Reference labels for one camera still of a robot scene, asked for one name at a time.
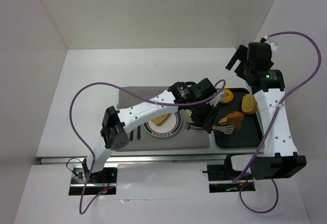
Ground metal serving tongs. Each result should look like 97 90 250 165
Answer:
184 122 235 135

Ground dark brown bread piece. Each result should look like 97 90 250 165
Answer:
226 113 242 132

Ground cut bread slice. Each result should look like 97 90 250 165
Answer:
241 94 258 115
151 114 170 126

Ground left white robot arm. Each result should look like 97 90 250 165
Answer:
82 78 223 181

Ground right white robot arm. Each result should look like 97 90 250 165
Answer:
226 42 307 180

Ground sugared round bun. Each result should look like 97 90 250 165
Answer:
219 117 228 126

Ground pale green mug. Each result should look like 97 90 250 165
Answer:
186 110 193 123

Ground brown glazed bun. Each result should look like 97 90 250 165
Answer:
230 111 244 121

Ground orange glazed donut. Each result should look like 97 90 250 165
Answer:
219 89 234 104

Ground grey cloth placemat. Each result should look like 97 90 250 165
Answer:
117 86 209 152

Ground white plate green red rim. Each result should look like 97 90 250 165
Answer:
143 111 182 138

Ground black baking tray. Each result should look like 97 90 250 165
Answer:
208 88 263 149

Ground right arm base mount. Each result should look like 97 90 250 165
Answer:
202 155 255 193

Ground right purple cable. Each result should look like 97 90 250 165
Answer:
231 32 322 213

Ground purple cable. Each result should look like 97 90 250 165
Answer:
69 79 227 214
231 32 322 213

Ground gold knife green handle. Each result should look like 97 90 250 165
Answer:
136 126 141 140

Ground gold fork green handle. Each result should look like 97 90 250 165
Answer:
129 131 134 141

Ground aluminium rail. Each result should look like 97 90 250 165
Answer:
40 155 226 165

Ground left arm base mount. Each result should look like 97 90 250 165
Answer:
65 158 118 196

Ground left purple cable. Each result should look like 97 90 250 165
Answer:
69 79 227 214

